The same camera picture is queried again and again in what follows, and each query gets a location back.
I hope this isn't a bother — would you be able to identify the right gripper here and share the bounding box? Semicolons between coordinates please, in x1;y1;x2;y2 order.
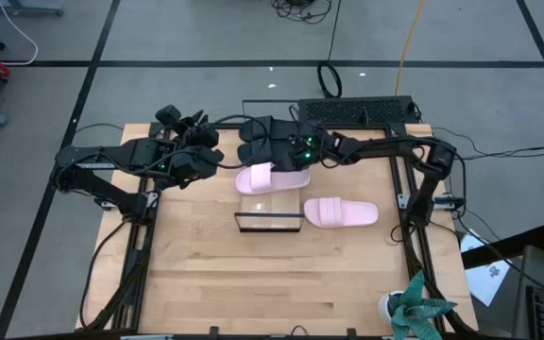
274;132;335;174

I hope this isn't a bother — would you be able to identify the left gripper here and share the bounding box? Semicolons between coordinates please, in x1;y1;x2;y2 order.
156;104;225;183

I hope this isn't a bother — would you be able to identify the black rubber slide sandal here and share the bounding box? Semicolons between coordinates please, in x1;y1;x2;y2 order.
236;140;297;172
238;115;318;143

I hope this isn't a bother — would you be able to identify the pink rubber slide sandal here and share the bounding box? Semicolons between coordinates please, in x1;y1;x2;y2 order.
234;161;312;196
302;196;380;230

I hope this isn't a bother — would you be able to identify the black perforated computer case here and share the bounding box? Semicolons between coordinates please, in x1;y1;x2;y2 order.
297;95;418;128

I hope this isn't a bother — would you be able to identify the white plant pot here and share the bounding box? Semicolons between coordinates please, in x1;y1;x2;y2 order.
377;289;406;325

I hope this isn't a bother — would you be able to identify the green artificial plant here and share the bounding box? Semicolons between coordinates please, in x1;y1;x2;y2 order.
388;270;458;340

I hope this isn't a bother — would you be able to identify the white paper sheet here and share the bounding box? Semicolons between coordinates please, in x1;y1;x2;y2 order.
459;229;513;308

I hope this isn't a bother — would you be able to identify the black metal bar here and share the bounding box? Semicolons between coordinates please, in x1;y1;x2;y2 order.
460;224;544;271

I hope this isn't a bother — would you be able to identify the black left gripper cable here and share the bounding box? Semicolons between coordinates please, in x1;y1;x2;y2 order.
204;113;271;171

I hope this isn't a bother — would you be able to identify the black coiled cable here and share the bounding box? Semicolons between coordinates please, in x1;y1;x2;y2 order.
315;0;345;100

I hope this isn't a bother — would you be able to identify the black cable tangle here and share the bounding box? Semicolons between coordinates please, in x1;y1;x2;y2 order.
270;0;334;26

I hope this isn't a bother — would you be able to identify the yellow hanging cable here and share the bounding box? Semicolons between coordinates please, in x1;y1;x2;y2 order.
393;0;430;97

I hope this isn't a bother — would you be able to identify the black aluminium rig frame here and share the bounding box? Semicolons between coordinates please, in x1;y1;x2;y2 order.
76;121;481;340

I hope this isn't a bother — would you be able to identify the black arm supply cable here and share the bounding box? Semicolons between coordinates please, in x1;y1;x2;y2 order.
78;216;134;332

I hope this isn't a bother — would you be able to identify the white power cable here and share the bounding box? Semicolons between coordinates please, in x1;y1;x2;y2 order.
0;0;40;67

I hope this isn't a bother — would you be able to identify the black power cable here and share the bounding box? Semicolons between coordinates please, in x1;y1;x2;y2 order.
432;126;544;162

